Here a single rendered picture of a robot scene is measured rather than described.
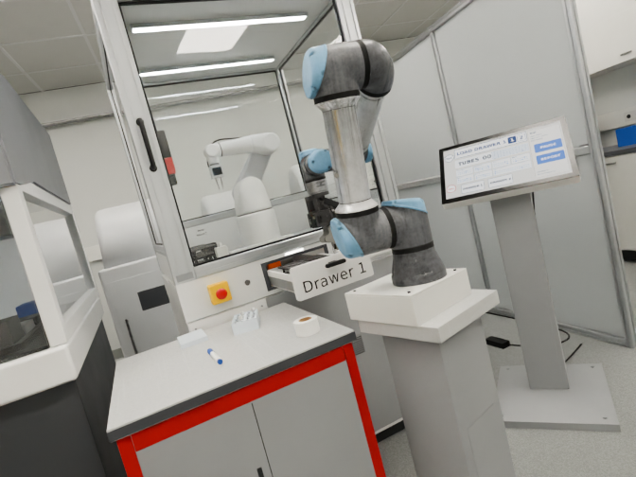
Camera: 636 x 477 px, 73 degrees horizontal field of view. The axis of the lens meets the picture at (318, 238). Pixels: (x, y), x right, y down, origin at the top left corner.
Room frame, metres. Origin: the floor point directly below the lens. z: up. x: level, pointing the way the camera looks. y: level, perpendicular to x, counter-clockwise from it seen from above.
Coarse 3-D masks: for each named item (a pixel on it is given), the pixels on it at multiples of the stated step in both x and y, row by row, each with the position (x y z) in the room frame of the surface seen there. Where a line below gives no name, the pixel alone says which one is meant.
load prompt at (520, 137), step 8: (512, 136) 1.84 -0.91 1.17; (520, 136) 1.82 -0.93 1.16; (480, 144) 1.90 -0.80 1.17; (488, 144) 1.88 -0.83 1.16; (496, 144) 1.86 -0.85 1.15; (504, 144) 1.84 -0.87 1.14; (512, 144) 1.82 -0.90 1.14; (456, 152) 1.95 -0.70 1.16; (464, 152) 1.92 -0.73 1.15; (472, 152) 1.90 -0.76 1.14
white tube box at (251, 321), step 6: (246, 312) 1.48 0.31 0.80; (252, 312) 1.46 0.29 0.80; (234, 318) 1.44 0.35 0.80; (246, 318) 1.40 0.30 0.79; (252, 318) 1.38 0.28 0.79; (258, 318) 1.44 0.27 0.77; (234, 324) 1.36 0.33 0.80; (240, 324) 1.36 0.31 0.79; (246, 324) 1.36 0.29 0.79; (252, 324) 1.36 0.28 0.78; (258, 324) 1.38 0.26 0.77; (234, 330) 1.36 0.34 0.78; (240, 330) 1.36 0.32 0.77; (246, 330) 1.36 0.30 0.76
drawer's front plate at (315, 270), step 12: (312, 264) 1.37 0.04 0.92; (324, 264) 1.39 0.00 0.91; (348, 264) 1.42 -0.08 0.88; (360, 264) 1.44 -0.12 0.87; (300, 276) 1.35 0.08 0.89; (312, 276) 1.37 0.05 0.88; (324, 276) 1.38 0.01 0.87; (336, 276) 1.40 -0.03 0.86; (348, 276) 1.41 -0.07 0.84; (360, 276) 1.43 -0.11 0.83; (300, 288) 1.35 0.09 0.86; (312, 288) 1.36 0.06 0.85; (324, 288) 1.38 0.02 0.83; (336, 288) 1.39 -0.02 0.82; (300, 300) 1.34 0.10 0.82
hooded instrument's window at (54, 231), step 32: (0, 224) 1.16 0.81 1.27; (64, 224) 1.99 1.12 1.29; (0, 256) 1.15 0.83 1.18; (64, 256) 1.72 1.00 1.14; (0, 288) 1.14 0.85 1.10; (64, 288) 1.51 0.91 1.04; (0, 320) 1.13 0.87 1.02; (32, 320) 1.16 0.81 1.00; (0, 352) 1.12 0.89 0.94; (32, 352) 1.15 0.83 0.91
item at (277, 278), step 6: (270, 270) 1.68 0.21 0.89; (276, 270) 1.69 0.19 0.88; (282, 270) 1.70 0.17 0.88; (270, 276) 1.64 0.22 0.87; (276, 276) 1.56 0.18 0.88; (282, 276) 1.50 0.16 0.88; (288, 276) 1.44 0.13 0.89; (270, 282) 1.66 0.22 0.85; (276, 282) 1.57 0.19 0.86; (282, 282) 1.51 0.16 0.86; (288, 282) 1.45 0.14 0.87; (282, 288) 1.53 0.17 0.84; (288, 288) 1.46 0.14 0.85
